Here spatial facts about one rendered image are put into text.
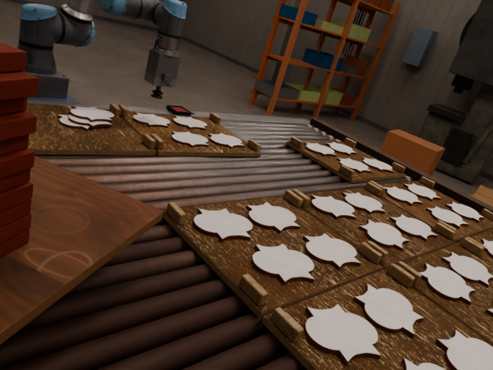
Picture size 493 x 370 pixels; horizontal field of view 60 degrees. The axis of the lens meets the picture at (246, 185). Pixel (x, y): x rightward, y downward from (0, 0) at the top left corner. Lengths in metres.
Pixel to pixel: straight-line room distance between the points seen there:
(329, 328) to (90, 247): 0.42
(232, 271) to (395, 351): 0.32
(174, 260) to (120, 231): 0.20
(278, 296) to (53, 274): 0.41
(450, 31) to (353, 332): 7.38
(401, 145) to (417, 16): 4.18
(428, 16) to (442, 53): 0.69
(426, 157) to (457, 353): 3.55
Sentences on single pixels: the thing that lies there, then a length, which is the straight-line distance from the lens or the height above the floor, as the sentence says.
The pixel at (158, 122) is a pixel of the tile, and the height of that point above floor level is 0.94.
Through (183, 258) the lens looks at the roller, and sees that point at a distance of 0.86.
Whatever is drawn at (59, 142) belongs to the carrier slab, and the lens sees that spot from 1.23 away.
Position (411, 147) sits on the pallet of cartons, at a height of 0.60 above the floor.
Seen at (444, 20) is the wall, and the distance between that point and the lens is 8.07.
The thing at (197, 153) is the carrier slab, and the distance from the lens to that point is 1.37.
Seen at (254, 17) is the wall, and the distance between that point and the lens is 10.50.
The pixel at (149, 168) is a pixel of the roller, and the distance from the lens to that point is 1.22.
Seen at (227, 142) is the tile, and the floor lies 0.94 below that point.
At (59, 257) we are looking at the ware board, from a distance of 0.61.
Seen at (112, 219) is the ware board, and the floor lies 1.04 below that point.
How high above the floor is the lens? 1.40
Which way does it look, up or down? 22 degrees down
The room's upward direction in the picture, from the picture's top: 17 degrees clockwise
